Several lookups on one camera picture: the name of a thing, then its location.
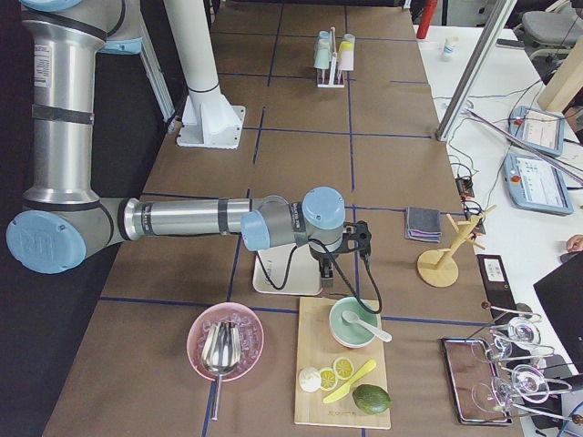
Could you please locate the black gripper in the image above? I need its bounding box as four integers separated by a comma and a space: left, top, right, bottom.
309, 239, 340, 292

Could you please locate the cream rabbit tray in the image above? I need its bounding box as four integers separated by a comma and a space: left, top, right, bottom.
252, 244, 322, 296

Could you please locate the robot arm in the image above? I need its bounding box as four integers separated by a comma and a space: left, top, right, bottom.
6, 1, 348, 274

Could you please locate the pink cup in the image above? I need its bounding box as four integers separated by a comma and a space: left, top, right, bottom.
337, 50, 354, 72

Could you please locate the green cup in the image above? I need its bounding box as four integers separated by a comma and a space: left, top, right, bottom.
313, 46, 331, 70

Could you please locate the yellow cup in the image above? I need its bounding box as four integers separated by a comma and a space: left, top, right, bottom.
338, 41, 354, 55

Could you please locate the blue-grey cup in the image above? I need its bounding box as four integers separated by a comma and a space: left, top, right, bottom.
318, 30, 331, 40

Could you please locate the grey cup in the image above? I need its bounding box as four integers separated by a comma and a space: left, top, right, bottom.
343, 34, 355, 45

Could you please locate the white spoon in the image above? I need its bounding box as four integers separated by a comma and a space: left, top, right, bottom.
342, 310, 393, 342

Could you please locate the green bowl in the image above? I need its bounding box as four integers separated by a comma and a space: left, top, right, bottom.
329, 297, 381, 349

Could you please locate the lemon slice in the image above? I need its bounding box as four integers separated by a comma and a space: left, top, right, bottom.
332, 357, 355, 381
318, 367, 338, 391

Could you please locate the bamboo cutting board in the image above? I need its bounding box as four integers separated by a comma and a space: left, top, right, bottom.
294, 297, 391, 430

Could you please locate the pink bowl with ice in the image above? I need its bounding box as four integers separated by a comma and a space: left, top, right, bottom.
186, 302, 264, 381

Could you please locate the yellow plastic knife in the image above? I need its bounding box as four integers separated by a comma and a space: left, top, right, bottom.
322, 359, 377, 404

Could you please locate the grey folded cloth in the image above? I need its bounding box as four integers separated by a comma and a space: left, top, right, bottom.
404, 207, 442, 243

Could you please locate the wooden mug tree stand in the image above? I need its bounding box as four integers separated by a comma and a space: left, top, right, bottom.
416, 205, 496, 288

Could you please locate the metal ice scoop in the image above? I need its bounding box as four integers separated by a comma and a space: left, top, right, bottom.
200, 321, 241, 421

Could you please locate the green avocado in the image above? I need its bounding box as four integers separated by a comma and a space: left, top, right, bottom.
352, 384, 393, 414

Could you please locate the black label box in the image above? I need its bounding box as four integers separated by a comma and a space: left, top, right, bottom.
476, 254, 517, 324

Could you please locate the wine glass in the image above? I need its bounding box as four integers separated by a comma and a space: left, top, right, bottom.
489, 302, 555, 357
471, 364, 573, 414

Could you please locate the teach pendant near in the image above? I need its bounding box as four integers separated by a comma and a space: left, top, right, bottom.
504, 153, 573, 216

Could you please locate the teach pendant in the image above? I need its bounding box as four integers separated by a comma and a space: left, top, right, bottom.
504, 153, 573, 216
508, 106, 566, 158

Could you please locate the teach pendant far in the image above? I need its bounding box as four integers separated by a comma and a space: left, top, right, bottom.
508, 106, 566, 158

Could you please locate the red fire extinguisher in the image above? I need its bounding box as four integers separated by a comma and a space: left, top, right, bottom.
416, 0, 438, 40

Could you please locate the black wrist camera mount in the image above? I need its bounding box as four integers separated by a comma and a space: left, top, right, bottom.
338, 220, 372, 259

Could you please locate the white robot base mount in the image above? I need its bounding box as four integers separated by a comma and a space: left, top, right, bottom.
164, 0, 246, 149

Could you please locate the white wire cup rack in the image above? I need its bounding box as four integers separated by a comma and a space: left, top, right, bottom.
315, 26, 345, 88

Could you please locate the grey aluminium post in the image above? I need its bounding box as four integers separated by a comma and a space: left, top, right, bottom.
435, 0, 517, 142

